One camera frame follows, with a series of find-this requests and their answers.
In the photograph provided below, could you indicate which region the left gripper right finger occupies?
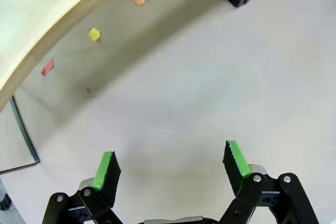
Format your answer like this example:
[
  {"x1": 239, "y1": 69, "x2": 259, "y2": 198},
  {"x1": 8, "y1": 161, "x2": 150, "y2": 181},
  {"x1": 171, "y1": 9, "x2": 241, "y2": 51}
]
[{"x1": 217, "y1": 140, "x2": 320, "y2": 224}]

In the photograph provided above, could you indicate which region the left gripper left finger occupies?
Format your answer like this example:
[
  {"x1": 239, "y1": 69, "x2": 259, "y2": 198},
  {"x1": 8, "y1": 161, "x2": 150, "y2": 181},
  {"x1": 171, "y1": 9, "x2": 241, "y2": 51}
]
[{"x1": 41, "y1": 151, "x2": 124, "y2": 224}]

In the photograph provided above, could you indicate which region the red paper scrap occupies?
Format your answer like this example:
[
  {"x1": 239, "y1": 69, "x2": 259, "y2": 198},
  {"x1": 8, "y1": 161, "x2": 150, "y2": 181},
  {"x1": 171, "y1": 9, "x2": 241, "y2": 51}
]
[{"x1": 41, "y1": 58, "x2": 55, "y2": 77}]

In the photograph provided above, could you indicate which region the yellow paper scrap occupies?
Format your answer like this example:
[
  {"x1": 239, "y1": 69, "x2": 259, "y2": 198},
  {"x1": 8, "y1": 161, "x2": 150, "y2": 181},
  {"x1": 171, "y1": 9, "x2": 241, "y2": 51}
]
[{"x1": 88, "y1": 27, "x2": 101, "y2": 42}]

